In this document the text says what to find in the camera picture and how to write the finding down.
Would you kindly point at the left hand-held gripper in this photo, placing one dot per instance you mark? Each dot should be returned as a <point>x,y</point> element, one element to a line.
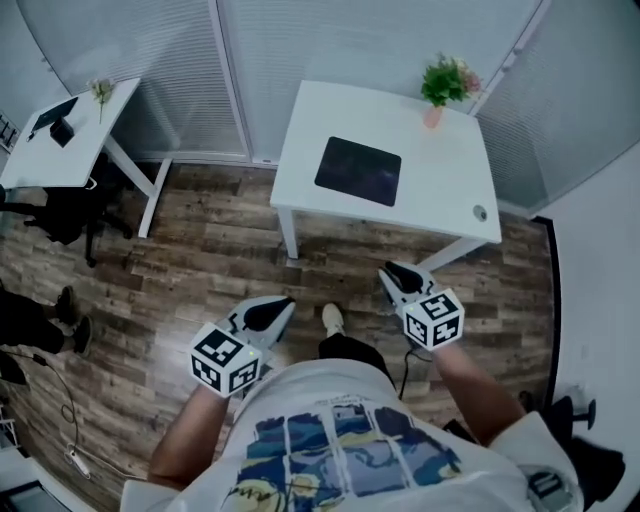
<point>222,357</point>

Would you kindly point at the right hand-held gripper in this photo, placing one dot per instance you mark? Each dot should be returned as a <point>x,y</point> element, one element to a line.
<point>432,320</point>

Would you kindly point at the black mouse pad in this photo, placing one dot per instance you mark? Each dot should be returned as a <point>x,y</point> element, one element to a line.
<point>357,171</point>

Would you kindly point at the person's right forearm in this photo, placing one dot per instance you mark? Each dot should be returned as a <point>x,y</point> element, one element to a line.
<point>472,395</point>

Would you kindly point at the person's left forearm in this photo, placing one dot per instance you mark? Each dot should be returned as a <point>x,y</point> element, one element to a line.
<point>192,440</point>

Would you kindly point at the white desk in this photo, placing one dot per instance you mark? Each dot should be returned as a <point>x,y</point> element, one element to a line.
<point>440,165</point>

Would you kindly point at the person's leg in black shorts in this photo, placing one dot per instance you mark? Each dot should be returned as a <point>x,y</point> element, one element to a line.
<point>355,352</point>

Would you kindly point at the person's white shoe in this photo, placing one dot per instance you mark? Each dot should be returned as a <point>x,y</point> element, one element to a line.
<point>333,320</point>

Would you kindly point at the person's white printed shirt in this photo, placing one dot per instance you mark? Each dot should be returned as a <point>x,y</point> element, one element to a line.
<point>350,450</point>

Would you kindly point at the white power strip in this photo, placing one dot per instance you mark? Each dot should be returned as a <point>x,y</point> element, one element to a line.
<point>79,462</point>

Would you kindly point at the grey waist pouch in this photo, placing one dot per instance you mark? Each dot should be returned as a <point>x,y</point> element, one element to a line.
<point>550,487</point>

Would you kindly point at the black swivel chair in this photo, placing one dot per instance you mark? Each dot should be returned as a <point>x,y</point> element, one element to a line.
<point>595,460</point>

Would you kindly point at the black office chair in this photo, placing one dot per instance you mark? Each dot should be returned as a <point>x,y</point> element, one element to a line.
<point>65,210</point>

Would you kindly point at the green plant in pink vase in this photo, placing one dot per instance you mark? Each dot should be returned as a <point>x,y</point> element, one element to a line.
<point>442,82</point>

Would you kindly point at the white side table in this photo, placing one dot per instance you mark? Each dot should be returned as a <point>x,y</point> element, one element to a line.
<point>60,150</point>

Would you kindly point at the black box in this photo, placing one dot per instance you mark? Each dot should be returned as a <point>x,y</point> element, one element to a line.
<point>62,132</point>

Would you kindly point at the pale flower sprig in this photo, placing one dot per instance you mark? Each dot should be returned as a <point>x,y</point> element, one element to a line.
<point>101,92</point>

